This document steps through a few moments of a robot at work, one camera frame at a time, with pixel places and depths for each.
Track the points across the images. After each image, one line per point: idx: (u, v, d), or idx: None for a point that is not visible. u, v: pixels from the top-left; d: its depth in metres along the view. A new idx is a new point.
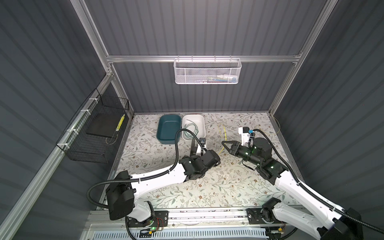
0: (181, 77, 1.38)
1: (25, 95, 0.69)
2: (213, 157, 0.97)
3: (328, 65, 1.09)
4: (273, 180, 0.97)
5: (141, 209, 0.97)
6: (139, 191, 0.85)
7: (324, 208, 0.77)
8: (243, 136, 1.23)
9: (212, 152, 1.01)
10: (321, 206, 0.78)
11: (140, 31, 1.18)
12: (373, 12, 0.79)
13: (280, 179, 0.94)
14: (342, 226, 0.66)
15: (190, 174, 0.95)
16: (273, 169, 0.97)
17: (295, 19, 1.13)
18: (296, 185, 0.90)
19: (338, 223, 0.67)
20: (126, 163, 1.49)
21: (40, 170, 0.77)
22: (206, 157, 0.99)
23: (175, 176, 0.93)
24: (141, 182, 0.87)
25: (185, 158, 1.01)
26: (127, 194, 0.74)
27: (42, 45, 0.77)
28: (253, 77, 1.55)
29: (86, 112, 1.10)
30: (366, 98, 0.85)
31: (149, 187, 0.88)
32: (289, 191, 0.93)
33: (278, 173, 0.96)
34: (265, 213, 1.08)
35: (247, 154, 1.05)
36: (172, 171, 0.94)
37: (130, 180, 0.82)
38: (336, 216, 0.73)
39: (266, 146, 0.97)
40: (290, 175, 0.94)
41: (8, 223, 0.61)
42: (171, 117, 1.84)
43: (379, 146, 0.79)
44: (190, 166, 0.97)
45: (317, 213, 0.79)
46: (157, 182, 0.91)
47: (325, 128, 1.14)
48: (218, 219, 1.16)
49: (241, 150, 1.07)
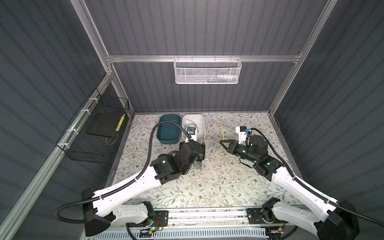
0: (181, 77, 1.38)
1: (25, 95, 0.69)
2: (190, 151, 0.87)
3: (328, 66, 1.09)
4: (269, 176, 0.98)
5: (129, 216, 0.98)
6: (101, 210, 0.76)
7: (319, 201, 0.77)
8: (240, 135, 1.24)
9: (189, 145, 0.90)
10: (315, 199, 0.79)
11: (141, 31, 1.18)
12: (374, 12, 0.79)
13: (276, 174, 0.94)
14: (337, 218, 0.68)
15: (166, 175, 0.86)
16: (270, 165, 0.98)
17: (295, 19, 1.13)
18: (292, 180, 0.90)
19: (333, 215, 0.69)
20: (126, 163, 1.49)
21: (42, 169, 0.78)
22: (184, 153, 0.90)
23: (145, 183, 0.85)
24: (103, 199, 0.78)
25: (160, 157, 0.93)
26: (89, 216, 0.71)
27: (42, 45, 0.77)
28: (253, 77, 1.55)
29: (86, 112, 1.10)
30: (366, 98, 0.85)
31: (114, 202, 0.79)
32: (285, 186, 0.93)
33: (274, 168, 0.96)
34: (265, 213, 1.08)
35: (244, 152, 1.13)
36: (140, 179, 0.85)
37: (91, 199, 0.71)
38: (330, 207, 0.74)
39: (261, 142, 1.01)
40: (286, 170, 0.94)
41: (8, 223, 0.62)
42: (171, 117, 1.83)
43: (379, 145, 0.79)
44: (165, 166, 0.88)
45: (312, 206, 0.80)
46: (122, 195, 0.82)
47: (325, 128, 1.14)
48: (218, 219, 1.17)
49: (239, 149, 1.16)
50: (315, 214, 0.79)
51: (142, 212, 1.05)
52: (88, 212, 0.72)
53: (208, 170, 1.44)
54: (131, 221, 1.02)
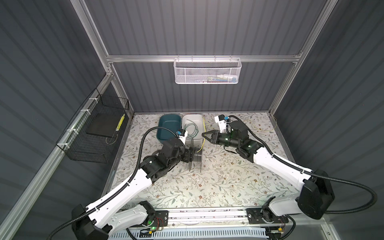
0: (181, 77, 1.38)
1: (25, 95, 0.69)
2: (172, 146, 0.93)
3: (328, 65, 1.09)
4: (251, 158, 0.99)
5: (128, 220, 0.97)
6: (100, 220, 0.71)
7: (295, 173, 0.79)
8: (220, 124, 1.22)
9: (169, 141, 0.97)
10: (292, 171, 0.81)
11: (141, 31, 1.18)
12: (374, 12, 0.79)
13: (256, 154, 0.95)
14: (312, 185, 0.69)
15: (155, 173, 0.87)
16: (251, 147, 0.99)
17: (295, 19, 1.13)
18: (271, 157, 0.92)
19: (308, 184, 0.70)
20: (126, 163, 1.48)
21: (42, 168, 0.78)
22: (166, 149, 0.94)
23: (138, 184, 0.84)
24: (100, 209, 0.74)
25: (145, 159, 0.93)
26: (87, 229, 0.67)
27: (42, 45, 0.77)
28: (253, 77, 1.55)
29: (86, 111, 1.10)
30: (366, 97, 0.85)
31: (111, 209, 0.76)
32: (266, 165, 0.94)
33: (254, 149, 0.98)
34: (265, 214, 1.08)
35: (226, 140, 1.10)
36: (133, 181, 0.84)
37: (86, 213, 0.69)
38: (306, 177, 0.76)
39: (241, 126, 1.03)
40: (266, 149, 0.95)
41: (8, 223, 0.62)
42: (171, 117, 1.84)
43: (379, 145, 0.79)
44: (153, 166, 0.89)
45: (290, 179, 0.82)
46: (118, 200, 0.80)
47: (325, 128, 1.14)
48: (218, 219, 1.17)
49: (221, 137, 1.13)
50: (294, 185, 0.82)
51: (140, 212, 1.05)
52: (85, 225, 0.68)
53: (208, 170, 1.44)
54: (132, 224, 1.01)
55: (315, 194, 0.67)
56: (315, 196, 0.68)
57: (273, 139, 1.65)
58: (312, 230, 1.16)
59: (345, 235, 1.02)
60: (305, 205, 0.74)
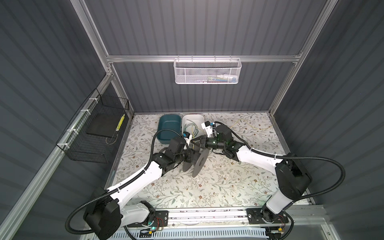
0: (181, 77, 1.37)
1: (25, 95, 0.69)
2: (179, 143, 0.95)
3: (328, 65, 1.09)
4: (237, 157, 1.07)
5: (132, 215, 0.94)
6: (122, 200, 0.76)
7: (270, 160, 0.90)
8: (207, 130, 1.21)
9: (177, 138, 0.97)
10: (267, 159, 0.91)
11: (141, 31, 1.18)
12: (374, 11, 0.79)
13: (239, 152, 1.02)
14: (284, 167, 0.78)
15: (165, 167, 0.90)
16: (235, 147, 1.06)
17: (295, 18, 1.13)
18: (250, 151, 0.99)
19: (283, 167, 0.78)
20: (126, 163, 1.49)
21: (45, 165, 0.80)
22: (172, 146, 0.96)
23: (152, 172, 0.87)
24: (120, 191, 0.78)
25: (155, 154, 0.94)
26: (110, 207, 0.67)
27: (42, 44, 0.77)
28: (253, 77, 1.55)
29: (86, 111, 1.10)
30: (365, 97, 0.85)
31: (131, 191, 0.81)
32: (249, 160, 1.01)
33: (237, 148, 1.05)
34: (265, 215, 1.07)
35: (214, 143, 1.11)
36: (148, 170, 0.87)
37: (109, 193, 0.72)
38: (278, 160, 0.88)
39: (225, 130, 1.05)
40: (246, 146, 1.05)
41: (8, 223, 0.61)
42: (171, 117, 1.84)
43: (379, 146, 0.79)
44: (163, 160, 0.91)
45: (267, 166, 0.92)
46: (135, 185, 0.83)
47: (326, 128, 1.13)
48: (218, 219, 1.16)
49: (209, 141, 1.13)
50: (271, 171, 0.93)
51: (143, 208, 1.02)
52: (108, 205, 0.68)
53: (208, 170, 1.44)
54: (135, 220, 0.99)
55: (286, 175, 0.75)
56: (289, 177, 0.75)
57: (273, 139, 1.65)
58: (312, 230, 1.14)
59: (345, 235, 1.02)
60: (286, 189, 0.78)
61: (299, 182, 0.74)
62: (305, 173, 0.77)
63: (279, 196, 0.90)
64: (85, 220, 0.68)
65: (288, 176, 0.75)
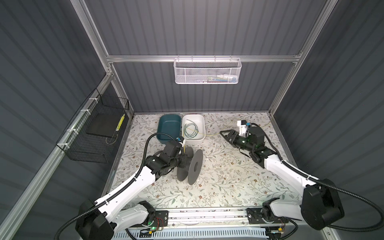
0: (181, 77, 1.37)
1: (25, 95, 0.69)
2: (174, 146, 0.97)
3: (328, 66, 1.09)
4: (262, 163, 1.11)
5: (130, 219, 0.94)
6: (110, 212, 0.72)
7: (300, 178, 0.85)
8: (242, 128, 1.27)
9: (171, 141, 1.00)
10: (297, 176, 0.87)
11: (141, 31, 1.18)
12: (374, 11, 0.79)
13: (267, 159, 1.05)
14: (316, 192, 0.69)
15: (158, 171, 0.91)
16: (263, 153, 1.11)
17: (295, 19, 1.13)
18: (280, 163, 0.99)
19: (312, 189, 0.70)
20: (126, 163, 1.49)
21: (45, 165, 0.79)
22: (168, 149, 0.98)
23: (144, 179, 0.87)
24: (109, 203, 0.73)
25: (148, 157, 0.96)
26: (98, 221, 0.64)
27: (42, 44, 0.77)
28: (253, 77, 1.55)
29: (86, 112, 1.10)
30: (366, 97, 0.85)
31: (120, 203, 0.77)
32: (276, 171, 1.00)
33: (266, 155, 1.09)
34: (264, 211, 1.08)
35: (243, 142, 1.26)
36: (139, 177, 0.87)
37: (97, 205, 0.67)
38: (310, 183, 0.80)
39: (259, 133, 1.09)
40: (276, 157, 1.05)
41: (8, 223, 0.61)
42: (171, 117, 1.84)
43: (379, 146, 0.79)
44: (156, 164, 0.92)
45: (295, 183, 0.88)
46: (125, 195, 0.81)
47: (326, 128, 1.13)
48: (218, 219, 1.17)
49: (239, 140, 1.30)
50: (297, 189, 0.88)
51: (141, 210, 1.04)
52: (96, 218, 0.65)
53: (208, 170, 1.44)
54: (133, 224, 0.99)
55: (315, 201, 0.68)
56: (318, 204, 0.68)
57: (273, 139, 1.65)
58: (313, 230, 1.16)
59: (345, 235, 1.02)
60: (307, 211, 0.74)
61: (326, 212, 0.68)
62: (338, 205, 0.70)
63: (292, 210, 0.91)
64: (77, 230, 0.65)
65: (317, 203, 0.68)
